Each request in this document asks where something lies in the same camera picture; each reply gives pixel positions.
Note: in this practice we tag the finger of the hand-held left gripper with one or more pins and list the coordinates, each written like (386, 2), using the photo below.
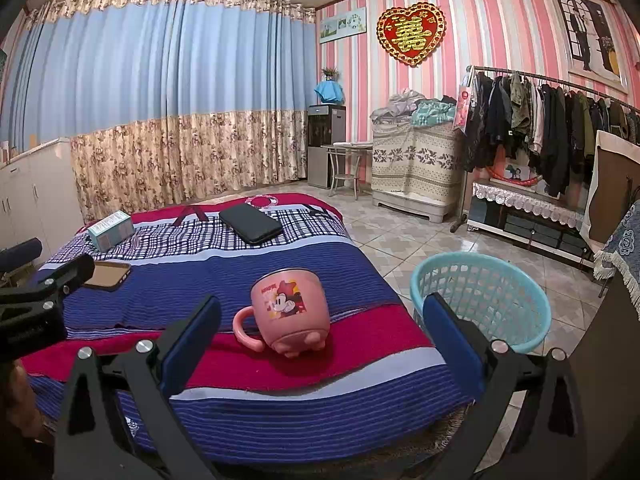
(60, 277)
(20, 255)

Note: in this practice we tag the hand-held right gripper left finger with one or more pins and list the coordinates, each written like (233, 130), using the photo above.
(192, 340)

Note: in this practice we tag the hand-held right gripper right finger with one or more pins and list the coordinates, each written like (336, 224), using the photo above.
(452, 340)

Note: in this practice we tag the teal plastic basket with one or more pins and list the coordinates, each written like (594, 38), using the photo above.
(490, 285)

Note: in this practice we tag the person's left hand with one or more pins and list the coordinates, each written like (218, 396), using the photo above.
(25, 400)

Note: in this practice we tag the tan phone case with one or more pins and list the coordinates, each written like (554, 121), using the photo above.
(107, 275)

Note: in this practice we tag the white cabinet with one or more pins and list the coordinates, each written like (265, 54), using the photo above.
(40, 195)

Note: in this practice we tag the teal cardboard box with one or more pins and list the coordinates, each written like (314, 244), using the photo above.
(110, 232)

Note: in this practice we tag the pink cartoon mug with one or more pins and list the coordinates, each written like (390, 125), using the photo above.
(285, 320)

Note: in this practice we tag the black long case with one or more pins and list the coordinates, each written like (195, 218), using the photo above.
(250, 225)

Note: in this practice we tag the dark low stand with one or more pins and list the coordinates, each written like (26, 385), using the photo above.
(530, 232)

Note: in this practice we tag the white lace cloth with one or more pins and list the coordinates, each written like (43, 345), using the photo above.
(525, 202)

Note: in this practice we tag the patterned cloth covered cabinet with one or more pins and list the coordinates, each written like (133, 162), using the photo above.
(415, 170)

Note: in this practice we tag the cartoon picture board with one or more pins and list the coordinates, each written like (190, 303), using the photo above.
(517, 175)

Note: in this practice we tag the blue fringed cloth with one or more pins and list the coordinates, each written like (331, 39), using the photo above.
(625, 250)

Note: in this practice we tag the small metal table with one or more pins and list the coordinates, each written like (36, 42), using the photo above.
(347, 147)

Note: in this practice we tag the white framed brown board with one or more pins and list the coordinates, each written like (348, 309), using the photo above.
(615, 190)

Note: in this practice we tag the blue and floral curtain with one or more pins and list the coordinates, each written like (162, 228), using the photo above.
(150, 75)

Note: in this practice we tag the grey water dispenser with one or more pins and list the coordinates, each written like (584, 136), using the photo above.
(325, 150)

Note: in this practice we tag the pink hanging bag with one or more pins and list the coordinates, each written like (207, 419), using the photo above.
(463, 107)

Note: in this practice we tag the row of hanging clothes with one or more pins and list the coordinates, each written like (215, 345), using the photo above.
(550, 125)

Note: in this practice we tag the pile of clothes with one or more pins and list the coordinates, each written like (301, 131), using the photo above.
(410, 107)

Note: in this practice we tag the metal clothes rack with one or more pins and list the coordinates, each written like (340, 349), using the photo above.
(530, 75)

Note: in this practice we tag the blue bottle cover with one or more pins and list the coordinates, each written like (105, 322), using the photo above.
(329, 92)

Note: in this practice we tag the small potted plant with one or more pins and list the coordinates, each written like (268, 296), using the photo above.
(330, 74)

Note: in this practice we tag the red heart wall decoration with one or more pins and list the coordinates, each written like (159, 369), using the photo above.
(411, 35)

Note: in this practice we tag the wide wall picture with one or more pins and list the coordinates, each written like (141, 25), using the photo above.
(342, 25)

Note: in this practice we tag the wall poster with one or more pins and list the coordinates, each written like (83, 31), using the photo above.
(590, 35)

